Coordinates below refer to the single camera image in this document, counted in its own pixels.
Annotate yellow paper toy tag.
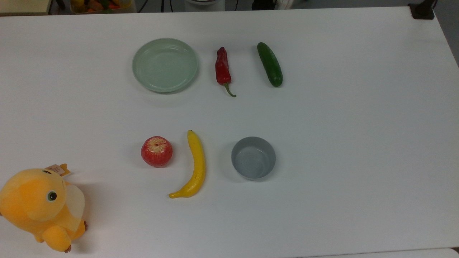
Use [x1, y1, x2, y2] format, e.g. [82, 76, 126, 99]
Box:
[44, 163, 71, 177]

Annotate pale green plate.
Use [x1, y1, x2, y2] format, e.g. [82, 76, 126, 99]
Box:
[132, 38, 199, 94]

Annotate red chili pepper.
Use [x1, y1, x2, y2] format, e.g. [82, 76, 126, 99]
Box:
[215, 47, 237, 98]

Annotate yellow banana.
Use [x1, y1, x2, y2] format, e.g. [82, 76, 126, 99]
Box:
[169, 130, 207, 199]

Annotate clear box of toy food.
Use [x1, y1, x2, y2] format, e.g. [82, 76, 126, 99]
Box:
[70, 0, 137, 14]

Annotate green cucumber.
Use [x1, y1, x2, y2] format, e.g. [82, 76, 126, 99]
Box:
[257, 42, 284, 87]

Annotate yellow plush dinosaur toy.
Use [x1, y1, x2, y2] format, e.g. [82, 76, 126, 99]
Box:
[0, 168, 88, 253]

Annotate black table clamp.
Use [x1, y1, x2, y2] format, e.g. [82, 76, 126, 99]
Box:
[408, 0, 437, 20]

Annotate grey bowl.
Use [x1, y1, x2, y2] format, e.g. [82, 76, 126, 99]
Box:
[231, 136, 276, 180]

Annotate red apple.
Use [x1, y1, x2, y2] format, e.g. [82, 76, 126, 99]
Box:
[141, 136, 173, 168]

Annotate wooden board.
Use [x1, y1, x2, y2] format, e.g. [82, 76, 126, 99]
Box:
[0, 0, 53, 16]

